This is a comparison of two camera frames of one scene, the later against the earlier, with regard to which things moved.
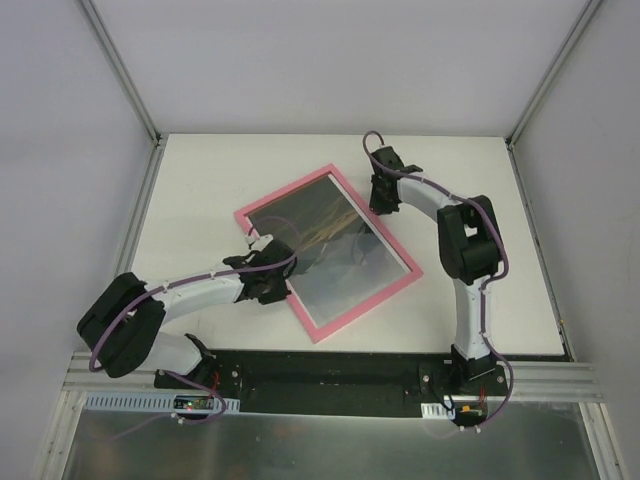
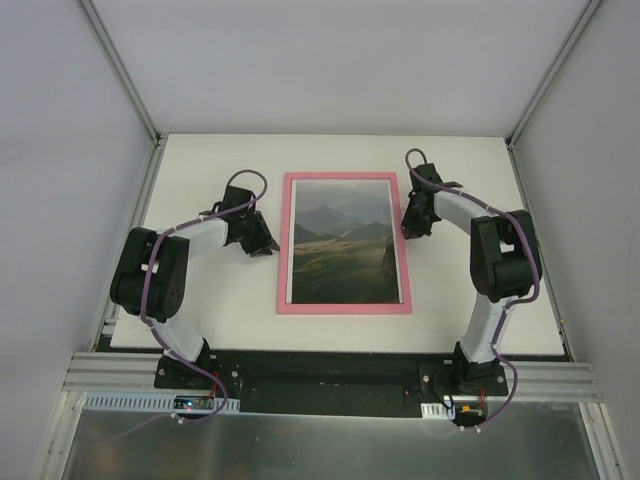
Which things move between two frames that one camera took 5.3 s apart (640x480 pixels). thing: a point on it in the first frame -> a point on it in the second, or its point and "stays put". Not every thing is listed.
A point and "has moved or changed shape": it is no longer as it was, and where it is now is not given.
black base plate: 338,384 stays put
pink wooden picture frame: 317,334 has moved or changed shape
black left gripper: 286,270 -> 256,236
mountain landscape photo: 340,258 has moved or changed shape
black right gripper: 379,195 -> 415,218
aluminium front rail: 530,378 stays put
